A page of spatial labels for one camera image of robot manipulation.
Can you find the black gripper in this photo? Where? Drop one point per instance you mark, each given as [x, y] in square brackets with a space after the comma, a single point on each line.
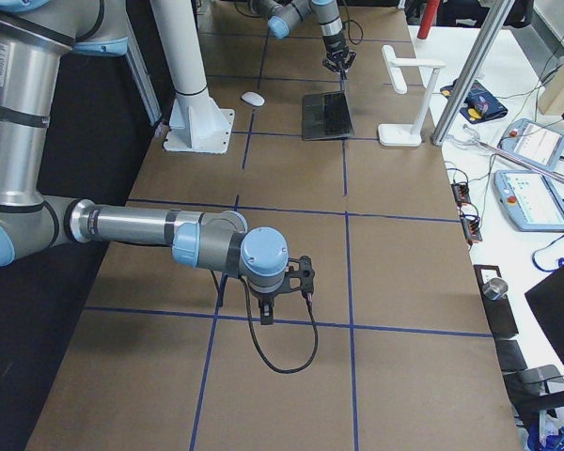
[334, 45]
[263, 297]

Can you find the grey laptop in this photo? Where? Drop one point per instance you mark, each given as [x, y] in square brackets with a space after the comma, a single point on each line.
[326, 115]

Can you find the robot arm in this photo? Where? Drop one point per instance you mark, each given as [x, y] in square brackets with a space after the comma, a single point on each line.
[68, 133]
[281, 20]

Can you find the white computer mouse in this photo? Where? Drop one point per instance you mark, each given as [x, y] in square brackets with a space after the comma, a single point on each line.
[253, 98]

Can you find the red cylinder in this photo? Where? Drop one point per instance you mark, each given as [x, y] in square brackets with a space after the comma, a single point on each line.
[428, 18]

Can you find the navy space pattern pouch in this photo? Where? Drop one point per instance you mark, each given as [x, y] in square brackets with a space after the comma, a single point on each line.
[480, 105]

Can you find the thin metal rod stand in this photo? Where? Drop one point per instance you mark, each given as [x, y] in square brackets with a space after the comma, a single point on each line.
[474, 140]

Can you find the far teach pendant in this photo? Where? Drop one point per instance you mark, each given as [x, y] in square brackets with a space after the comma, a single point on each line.
[537, 144]

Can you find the teach pendant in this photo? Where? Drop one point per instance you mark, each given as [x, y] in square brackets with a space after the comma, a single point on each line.
[537, 144]
[529, 200]

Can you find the silver metal cylinder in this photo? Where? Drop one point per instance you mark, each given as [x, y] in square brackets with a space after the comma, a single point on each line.
[495, 289]

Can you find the black box with label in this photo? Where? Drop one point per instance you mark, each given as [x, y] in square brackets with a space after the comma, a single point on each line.
[499, 314]

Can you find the near teach pendant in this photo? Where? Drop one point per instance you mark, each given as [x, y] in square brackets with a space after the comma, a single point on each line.
[529, 200]

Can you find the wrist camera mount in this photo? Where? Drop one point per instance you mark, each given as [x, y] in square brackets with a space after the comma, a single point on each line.
[299, 276]

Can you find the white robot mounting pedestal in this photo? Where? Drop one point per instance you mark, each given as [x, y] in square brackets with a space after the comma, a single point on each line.
[196, 124]

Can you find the aluminium frame post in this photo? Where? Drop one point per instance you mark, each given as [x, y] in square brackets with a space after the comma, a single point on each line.
[493, 23]

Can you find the left black cable hub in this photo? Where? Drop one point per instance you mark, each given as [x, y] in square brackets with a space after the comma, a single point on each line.
[460, 192]

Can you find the black cable hub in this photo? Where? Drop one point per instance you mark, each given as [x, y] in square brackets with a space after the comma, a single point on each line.
[471, 228]
[460, 192]

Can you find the right black cable hub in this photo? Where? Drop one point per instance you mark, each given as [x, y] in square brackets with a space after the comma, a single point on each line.
[471, 228]

